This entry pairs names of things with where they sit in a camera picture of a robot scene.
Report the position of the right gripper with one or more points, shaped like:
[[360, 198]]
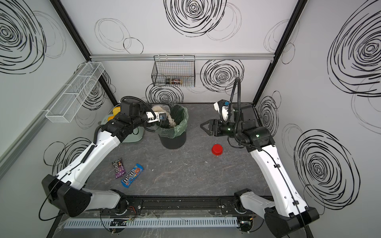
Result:
[[212, 122]]

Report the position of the red jar lid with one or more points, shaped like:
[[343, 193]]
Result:
[[217, 150]]

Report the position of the clear oatmeal jar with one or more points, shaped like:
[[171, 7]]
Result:
[[162, 109]]

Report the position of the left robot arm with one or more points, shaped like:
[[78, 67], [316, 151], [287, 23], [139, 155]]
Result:
[[66, 189]]

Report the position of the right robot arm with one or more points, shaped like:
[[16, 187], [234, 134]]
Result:
[[287, 212]]

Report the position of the black bin with green bag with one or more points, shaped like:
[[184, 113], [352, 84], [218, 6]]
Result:
[[173, 132]]

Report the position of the small jar in basket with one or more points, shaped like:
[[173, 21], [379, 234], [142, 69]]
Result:
[[173, 81]]

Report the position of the green toaster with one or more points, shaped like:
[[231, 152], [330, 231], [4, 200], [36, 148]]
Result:
[[136, 136]]

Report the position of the blue candy bag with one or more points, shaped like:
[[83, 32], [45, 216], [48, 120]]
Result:
[[132, 175]]

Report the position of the yellow toast slice back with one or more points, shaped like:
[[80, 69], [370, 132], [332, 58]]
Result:
[[116, 110]]

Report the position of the purple candy bag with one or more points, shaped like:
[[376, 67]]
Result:
[[118, 168]]

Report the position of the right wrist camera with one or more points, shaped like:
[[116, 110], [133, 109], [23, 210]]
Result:
[[223, 108]]

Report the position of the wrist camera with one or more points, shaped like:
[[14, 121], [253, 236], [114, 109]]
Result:
[[223, 108], [156, 117]]

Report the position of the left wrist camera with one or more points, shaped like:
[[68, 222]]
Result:
[[156, 117]]

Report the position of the black wire wall basket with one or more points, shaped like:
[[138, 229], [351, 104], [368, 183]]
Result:
[[182, 69]]

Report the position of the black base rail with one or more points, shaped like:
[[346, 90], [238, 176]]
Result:
[[135, 205]]

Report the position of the aluminium wall rail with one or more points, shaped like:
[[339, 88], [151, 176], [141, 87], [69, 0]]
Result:
[[198, 56]]

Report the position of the white wire wall shelf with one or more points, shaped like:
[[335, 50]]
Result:
[[75, 93]]

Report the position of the black corner frame post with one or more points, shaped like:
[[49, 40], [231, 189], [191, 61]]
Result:
[[297, 12]]

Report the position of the white slotted cable duct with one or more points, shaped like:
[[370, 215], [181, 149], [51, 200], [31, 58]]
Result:
[[193, 222]]

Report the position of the black left corner post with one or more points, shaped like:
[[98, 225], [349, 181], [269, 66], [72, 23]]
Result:
[[65, 18]]

